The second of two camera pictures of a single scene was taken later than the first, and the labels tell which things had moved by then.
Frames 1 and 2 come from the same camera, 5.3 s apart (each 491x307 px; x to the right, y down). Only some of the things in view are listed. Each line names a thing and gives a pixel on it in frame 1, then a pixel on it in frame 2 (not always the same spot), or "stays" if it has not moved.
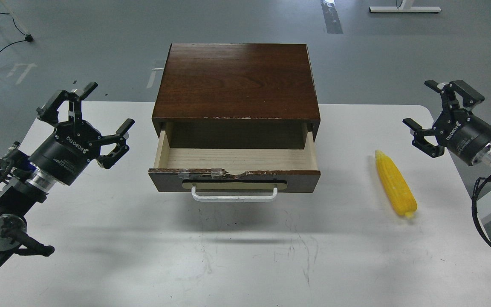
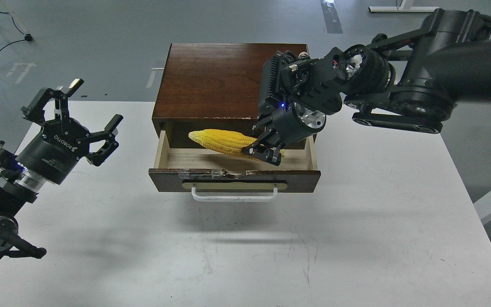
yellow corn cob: x=397 y=188 to x=229 y=140
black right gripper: x=464 y=134 to x=290 y=122
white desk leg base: x=406 y=7 stays
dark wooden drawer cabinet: x=236 y=96 stays
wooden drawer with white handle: x=239 y=175 stays
